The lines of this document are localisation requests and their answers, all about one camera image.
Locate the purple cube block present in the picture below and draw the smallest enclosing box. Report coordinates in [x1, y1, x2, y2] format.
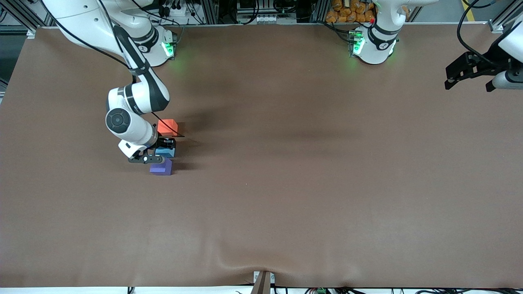
[150, 158, 173, 176]

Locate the white power strip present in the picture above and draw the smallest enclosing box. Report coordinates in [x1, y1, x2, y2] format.
[236, 13, 283, 25]

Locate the aluminium frame corner bracket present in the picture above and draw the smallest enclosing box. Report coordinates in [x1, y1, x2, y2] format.
[488, 10, 516, 34]

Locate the orange netted bag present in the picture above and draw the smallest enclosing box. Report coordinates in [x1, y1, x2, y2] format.
[326, 0, 375, 24]

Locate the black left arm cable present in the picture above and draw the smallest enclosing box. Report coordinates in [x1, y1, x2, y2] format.
[457, 0, 497, 66]

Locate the brown table cloth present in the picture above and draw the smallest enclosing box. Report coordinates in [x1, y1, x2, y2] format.
[0, 25, 523, 288]

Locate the orange cube block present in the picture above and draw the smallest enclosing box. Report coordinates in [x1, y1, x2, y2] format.
[157, 119, 179, 136]

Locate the aluminium frame strut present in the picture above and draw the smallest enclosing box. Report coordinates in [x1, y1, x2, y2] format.
[0, 0, 49, 28]

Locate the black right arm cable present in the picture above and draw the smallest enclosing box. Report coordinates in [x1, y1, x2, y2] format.
[41, 0, 182, 137]

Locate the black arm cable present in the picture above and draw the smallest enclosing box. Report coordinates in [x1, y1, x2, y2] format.
[457, 0, 497, 66]
[41, 0, 182, 137]

